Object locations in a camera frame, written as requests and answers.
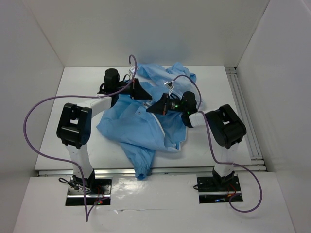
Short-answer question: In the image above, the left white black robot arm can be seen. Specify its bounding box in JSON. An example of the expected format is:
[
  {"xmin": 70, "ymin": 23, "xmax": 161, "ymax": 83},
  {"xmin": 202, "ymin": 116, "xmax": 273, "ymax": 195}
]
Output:
[{"xmin": 56, "ymin": 68, "xmax": 152, "ymax": 194}]

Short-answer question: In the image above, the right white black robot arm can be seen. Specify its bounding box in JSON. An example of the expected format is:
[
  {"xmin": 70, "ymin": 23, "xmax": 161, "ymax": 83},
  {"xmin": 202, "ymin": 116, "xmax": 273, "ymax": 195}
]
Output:
[{"xmin": 147, "ymin": 91, "xmax": 246, "ymax": 191}]

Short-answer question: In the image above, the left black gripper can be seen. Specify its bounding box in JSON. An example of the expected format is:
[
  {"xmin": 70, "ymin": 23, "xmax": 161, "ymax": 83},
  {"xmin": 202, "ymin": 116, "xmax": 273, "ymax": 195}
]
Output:
[{"xmin": 115, "ymin": 78, "xmax": 152, "ymax": 100}]

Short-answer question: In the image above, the aluminium frame rail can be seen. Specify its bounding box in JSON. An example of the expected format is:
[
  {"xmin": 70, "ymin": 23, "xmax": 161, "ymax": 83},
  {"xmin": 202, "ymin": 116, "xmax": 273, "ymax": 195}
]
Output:
[
  {"xmin": 37, "ymin": 166, "xmax": 219, "ymax": 176},
  {"xmin": 225, "ymin": 67, "xmax": 267, "ymax": 172}
]

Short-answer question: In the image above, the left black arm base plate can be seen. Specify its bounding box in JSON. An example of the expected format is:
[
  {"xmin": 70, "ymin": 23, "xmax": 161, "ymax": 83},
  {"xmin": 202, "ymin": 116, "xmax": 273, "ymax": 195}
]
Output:
[{"xmin": 67, "ymin": 176, "xmax": 113, "ymax": 198}]

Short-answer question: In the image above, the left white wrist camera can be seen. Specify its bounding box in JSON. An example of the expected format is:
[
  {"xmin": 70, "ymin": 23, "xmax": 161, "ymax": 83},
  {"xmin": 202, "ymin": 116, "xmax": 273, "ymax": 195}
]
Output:
[{"xmin": 129, "ymin": 66, "xmax": 138, "ymax": 76}]

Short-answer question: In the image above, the black cable at left base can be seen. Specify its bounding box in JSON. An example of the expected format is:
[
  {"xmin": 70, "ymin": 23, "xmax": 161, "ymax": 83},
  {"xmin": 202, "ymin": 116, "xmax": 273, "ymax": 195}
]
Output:
[{"xmin": 59, "ymin": 177, "xmax": 83, "ymax": 192}]

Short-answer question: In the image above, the light blue zip jacket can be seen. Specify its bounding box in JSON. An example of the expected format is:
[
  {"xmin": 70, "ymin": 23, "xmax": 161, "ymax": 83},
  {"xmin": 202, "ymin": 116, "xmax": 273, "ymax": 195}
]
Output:
[{"xmin": 97, "ymin": 63, "xmax": 205, "ymax": 180}]

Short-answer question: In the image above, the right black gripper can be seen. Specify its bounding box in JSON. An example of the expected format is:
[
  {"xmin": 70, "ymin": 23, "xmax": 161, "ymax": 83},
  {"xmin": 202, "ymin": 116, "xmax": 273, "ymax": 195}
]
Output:
[{"xmin": 147, "ymin": 93, "xmax": 187, "ymax": 115}]

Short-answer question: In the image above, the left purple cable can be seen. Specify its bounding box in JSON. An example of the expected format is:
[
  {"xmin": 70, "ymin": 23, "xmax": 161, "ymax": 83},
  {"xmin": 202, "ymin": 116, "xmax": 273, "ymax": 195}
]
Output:
[{"xmin": 23, "ymin": 54, "xmax": 138, "ymax": 222}]

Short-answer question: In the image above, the right aluminium frame rail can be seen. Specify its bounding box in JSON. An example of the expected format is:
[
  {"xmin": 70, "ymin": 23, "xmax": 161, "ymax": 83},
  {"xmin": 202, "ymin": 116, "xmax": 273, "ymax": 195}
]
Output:
[{"xmin": 225, "ymin": 67, "xmax": 267, "ymax": 172}]

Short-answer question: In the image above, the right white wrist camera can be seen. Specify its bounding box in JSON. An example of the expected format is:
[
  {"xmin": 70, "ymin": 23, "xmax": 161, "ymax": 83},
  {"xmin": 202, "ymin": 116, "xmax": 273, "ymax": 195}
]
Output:
[{"xmin": 164, "ymin": 81, "xmax": 174, "ymax": 90}]

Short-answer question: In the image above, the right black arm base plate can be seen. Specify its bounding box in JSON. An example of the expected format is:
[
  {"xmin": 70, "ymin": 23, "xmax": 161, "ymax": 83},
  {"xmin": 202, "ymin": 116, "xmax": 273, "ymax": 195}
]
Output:
[{"xmin": 193, "ymin": 176, "xmax": 241, "ymax": 192}]

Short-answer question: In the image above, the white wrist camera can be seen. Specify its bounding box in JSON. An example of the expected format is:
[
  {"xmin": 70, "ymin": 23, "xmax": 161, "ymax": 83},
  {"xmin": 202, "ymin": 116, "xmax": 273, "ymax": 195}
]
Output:
[
  {"xmin": 129, "ymin": 66, "xmax": 138, "ymax": 76},
  {"xmin": 164, "ymin": 81, "xmax": 174, "ymax": 90}
]

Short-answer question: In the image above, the front aluminium frame rail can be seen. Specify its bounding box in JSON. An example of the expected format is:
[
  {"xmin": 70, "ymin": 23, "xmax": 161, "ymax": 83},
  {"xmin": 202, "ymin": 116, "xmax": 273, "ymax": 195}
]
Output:
[{"xmin": 37, "ymin": 166, "xmax": 219, "ymax": 176}]

